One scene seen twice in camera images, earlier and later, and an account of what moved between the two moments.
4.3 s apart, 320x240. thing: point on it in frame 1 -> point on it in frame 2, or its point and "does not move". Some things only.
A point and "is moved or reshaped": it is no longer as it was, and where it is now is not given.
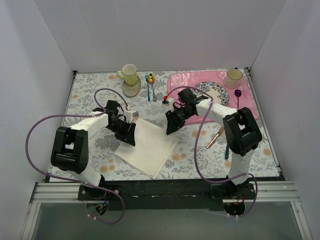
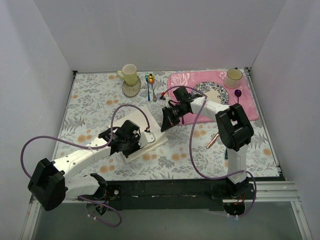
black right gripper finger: [174, 122] -> [169, 119]
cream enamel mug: [233, 78] does not move
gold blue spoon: [147, 77] does not move
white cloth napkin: [153, 146] is moved or reshaped
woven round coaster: [131, 91] does not move
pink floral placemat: [178, 79] does not move
